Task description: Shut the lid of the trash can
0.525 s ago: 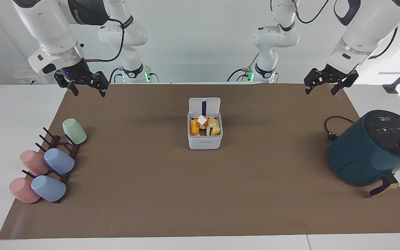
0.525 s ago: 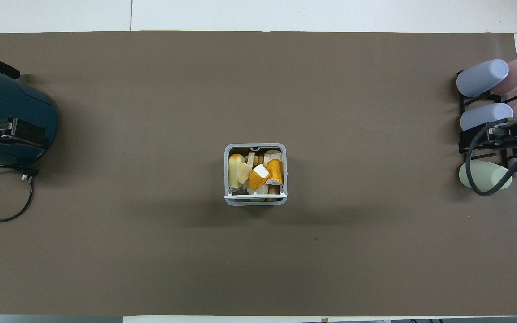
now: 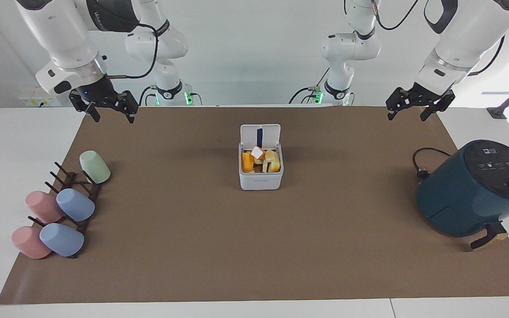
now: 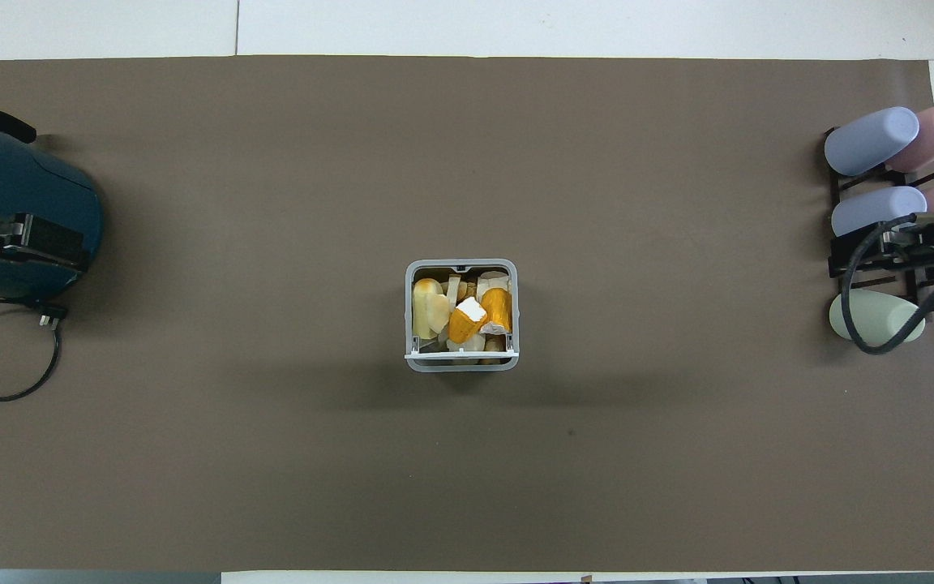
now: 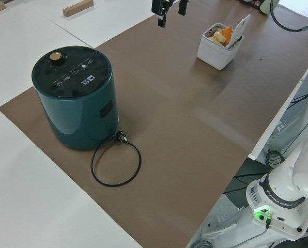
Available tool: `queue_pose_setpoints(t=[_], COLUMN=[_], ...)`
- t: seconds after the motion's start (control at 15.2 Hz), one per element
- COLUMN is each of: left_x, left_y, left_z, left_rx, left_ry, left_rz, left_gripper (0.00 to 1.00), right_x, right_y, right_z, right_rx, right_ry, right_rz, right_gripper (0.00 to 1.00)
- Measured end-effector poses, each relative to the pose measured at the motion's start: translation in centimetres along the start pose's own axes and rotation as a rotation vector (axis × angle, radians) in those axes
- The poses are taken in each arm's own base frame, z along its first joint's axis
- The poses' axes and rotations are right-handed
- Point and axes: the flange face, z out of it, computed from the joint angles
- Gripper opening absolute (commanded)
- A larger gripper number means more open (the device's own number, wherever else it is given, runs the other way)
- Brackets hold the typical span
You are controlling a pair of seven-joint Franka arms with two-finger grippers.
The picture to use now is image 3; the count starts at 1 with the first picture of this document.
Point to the dark wooden cup rack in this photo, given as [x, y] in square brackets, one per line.
[90, 191]

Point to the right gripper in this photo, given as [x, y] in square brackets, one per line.
[97, 90]

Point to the yellow peel piece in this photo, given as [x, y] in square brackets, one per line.
[273, 161]

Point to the white wall socket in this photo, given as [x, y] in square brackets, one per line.
[33, 101]

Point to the pink plastic cup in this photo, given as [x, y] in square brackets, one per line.
[29, 243]
[42, 206]

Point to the teal air fryer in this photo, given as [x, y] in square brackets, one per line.
[471, 194]

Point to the blue plastic cup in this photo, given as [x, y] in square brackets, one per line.
[62, 240]
[75, 205]

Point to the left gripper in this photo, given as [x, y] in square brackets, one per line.
[427, 95]

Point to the green plastic cup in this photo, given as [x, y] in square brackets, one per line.
[95, 167]

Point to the white open storage box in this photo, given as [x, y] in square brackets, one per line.
[261, 179]

